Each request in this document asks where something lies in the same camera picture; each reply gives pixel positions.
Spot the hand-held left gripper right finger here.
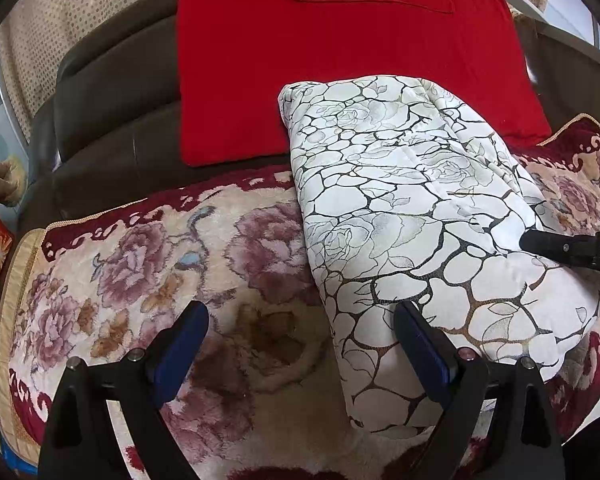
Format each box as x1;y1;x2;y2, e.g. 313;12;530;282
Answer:
394;301;565;480

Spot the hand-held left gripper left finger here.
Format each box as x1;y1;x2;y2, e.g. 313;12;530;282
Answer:
39;301;211;480

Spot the white window ledge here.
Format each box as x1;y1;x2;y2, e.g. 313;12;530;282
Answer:
497;0;600;73

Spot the white crackle-print padded jacket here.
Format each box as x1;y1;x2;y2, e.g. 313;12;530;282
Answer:
278;76;600;433

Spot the tan plush cloth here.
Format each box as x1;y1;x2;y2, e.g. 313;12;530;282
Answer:
0;159;27;207

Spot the floral plush sofa cover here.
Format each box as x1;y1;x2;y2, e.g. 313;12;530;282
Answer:
0;115;600;480

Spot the brown leather sofa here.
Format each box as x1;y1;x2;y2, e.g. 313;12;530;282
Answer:
20;0;301;233

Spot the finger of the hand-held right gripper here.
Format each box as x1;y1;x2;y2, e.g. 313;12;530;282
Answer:
520;229;600;267

